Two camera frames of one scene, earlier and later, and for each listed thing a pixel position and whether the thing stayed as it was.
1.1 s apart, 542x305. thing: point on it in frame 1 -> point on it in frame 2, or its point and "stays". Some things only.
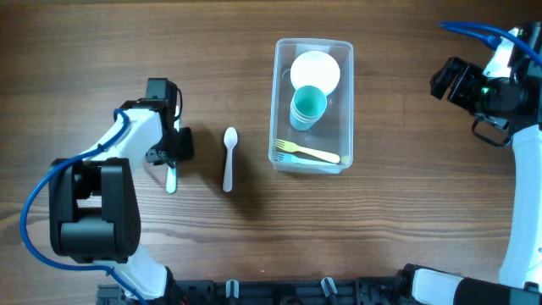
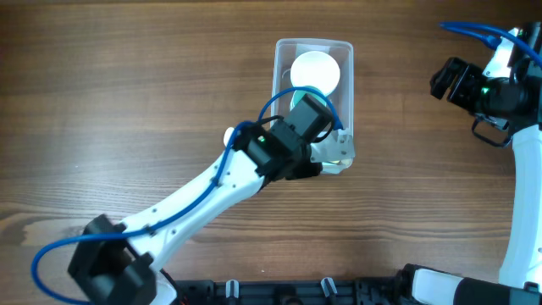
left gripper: x=179 y=149 -> x=308 y=170
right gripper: x=445 y=80 stays
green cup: x=308 y=102 stays
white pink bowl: x=315 y=69 stays
